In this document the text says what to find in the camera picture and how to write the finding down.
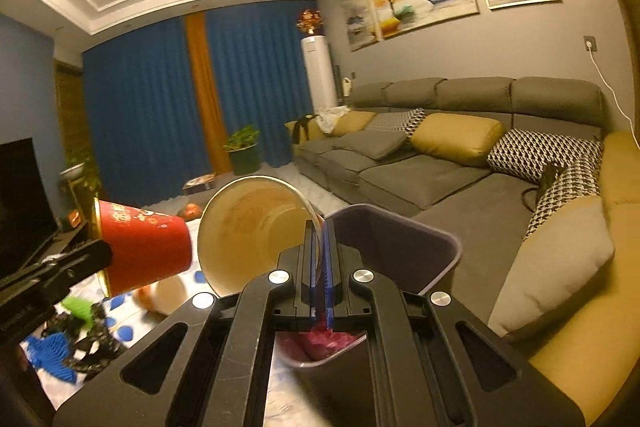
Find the flat grey cushion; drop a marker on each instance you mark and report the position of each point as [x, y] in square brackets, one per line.
[370, 144]

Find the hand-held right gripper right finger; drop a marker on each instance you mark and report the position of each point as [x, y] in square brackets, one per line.
[331, 287]

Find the black flat television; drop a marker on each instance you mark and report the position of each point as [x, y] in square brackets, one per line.
[25, 197]

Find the small yellow cushion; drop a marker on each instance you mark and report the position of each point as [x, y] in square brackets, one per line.
[352, 123]

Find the houndstooth cushion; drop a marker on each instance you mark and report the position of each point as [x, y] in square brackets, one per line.
[570, 187]

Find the potted vine in white bowl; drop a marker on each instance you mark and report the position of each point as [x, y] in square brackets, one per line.
[82, 172]

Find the green honeycomb paper piece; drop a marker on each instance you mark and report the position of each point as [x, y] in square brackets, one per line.
[80, 309]

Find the orange patterned paper cup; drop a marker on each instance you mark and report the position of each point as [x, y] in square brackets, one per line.
[240, 227]

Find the yellow leather cushion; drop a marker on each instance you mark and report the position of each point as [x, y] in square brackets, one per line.
[460, 139]

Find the small orange toy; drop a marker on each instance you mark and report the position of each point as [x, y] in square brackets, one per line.
[191, 211]

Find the printed flat box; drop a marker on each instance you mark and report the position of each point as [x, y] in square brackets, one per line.
[200, 183]

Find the small landscape painting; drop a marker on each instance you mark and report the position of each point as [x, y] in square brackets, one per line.
[357, 19]

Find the orange curtain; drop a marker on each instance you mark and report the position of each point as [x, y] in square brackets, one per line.
[205, 97]

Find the blue honeycomb paper piece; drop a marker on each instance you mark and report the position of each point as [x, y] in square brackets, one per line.
[50, 354]

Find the large yellow sofa cushion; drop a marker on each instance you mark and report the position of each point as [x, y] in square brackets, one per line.
[590, 342]

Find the black white patterned cushion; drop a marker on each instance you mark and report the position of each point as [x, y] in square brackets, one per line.
[400, 121]
[540, 147]

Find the black plastic wrapper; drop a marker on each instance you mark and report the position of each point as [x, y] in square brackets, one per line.
[95, 347]

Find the pink plastic bag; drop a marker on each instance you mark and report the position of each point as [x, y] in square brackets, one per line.
[325, 339]

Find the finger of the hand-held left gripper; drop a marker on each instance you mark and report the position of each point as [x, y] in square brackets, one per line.
[75, 264]

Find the wide blue curtain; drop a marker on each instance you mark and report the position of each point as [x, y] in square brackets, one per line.
[145, 107]

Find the red paper cup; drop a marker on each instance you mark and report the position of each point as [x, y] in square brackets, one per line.
[145, 247]

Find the wall socket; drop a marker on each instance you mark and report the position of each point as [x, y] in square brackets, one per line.
[590, 43]

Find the dark plastic trash bin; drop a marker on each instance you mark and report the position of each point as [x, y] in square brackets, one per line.
[390, 247]

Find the large grey cushion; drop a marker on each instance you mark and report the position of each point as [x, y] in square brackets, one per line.
[550, 267]

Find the black garment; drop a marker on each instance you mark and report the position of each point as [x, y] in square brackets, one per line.
[300, 129]

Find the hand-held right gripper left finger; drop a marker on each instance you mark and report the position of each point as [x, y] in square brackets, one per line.
[316, 302]

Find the small orange gadget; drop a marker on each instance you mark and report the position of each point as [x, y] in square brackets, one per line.
[75, 218]

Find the dark television stand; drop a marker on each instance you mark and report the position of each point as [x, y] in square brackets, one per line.
[75, 237]

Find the potted plant in green pot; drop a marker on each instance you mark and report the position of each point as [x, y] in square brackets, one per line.
[245, 159]

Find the wooden door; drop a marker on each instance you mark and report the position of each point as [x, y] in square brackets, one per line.
[70, 107]

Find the red gold flower ornament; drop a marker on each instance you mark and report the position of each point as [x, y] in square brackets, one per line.
[309, 22]

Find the grey corner sofa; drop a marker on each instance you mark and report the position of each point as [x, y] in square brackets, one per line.
[400, 179]

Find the white cloth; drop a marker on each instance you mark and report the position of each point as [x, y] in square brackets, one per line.
[330, 119]

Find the white standing air conditioner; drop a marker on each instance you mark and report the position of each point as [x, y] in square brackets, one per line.
[320, 77]

